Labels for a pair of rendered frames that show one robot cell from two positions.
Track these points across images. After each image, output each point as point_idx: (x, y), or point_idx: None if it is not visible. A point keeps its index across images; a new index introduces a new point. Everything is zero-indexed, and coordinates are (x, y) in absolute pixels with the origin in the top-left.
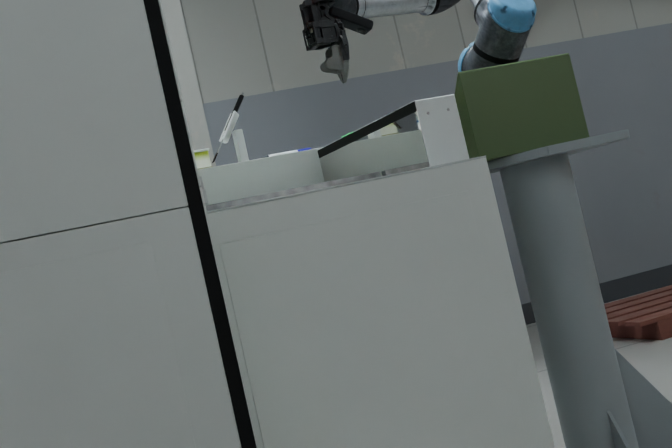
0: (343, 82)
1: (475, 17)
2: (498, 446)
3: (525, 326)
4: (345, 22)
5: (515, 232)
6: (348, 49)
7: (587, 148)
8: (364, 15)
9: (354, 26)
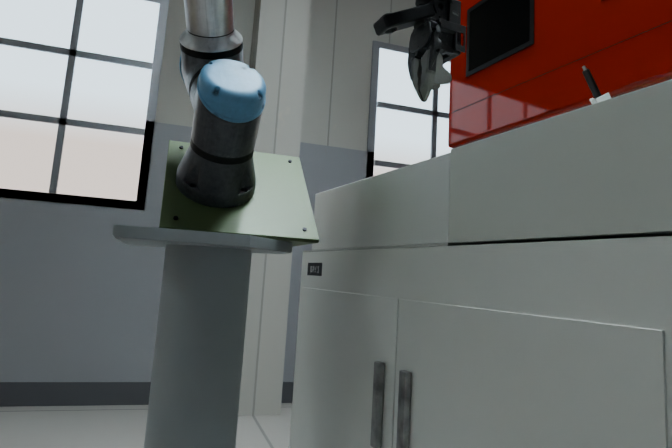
0: (425, 101)
1: (242, 48)
2: None
3: (293, 391)
4: (408, 26)
5: (244, 332)
6: (409, 70)
7: (155, 245)
8: None
9: (398, 28)
